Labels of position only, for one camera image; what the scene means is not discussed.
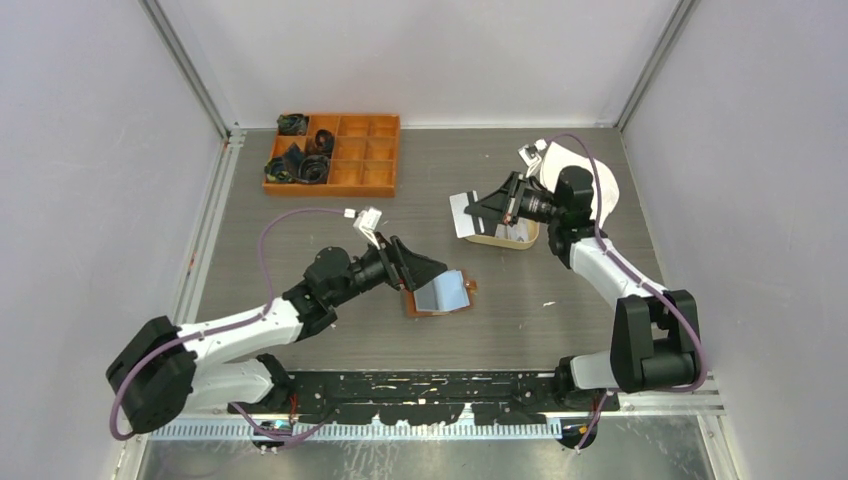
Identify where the orange wooden compartment organizer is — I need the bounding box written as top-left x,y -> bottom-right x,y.
262,113 -> 401,198

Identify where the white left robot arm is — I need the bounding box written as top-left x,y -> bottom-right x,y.
105,236 -> 448,440

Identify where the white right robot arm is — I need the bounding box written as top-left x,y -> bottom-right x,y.
450,166 -> 707,411

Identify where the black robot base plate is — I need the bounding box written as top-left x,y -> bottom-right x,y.
239,369 -> 619,426

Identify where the white bucket hat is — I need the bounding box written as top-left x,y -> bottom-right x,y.
540,143 -> 620,228

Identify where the black rolled belt lower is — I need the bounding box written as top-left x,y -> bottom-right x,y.
297,155 -> 331,185

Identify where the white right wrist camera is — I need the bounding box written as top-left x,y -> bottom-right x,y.
518,138 -> 548,169

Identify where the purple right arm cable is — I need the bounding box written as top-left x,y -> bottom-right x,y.
546,133 -> 708,452

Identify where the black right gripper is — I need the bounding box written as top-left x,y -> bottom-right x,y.
466,171 -> 565,227

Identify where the silver VIP card in tray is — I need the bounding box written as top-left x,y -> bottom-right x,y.
495,223 -> 532,243

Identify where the orange leather card holder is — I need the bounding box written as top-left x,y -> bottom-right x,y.
403,270 -> 478,318

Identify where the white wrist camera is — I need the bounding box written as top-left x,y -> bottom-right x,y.
343,206 -> 382,249
518,138 -> 548,169

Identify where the white card black stripe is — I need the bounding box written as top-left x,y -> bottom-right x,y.
449,190 -> 484,239

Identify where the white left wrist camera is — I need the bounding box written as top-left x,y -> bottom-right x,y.
343,206 -> 382,249

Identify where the black rolled belt centre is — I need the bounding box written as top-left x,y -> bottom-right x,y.
312,129 -> 335,157

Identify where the black rolled belt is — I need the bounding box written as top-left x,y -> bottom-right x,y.
297,155 -> 331,185
312,129 -> 335,157

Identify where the beige oval tray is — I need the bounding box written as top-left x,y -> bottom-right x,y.
465,219 -> 540,251

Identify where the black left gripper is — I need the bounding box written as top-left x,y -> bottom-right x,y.
329,231 -> 446,306

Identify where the dark rolled belt top-left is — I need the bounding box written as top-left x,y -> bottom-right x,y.
276,113 -> 310,136

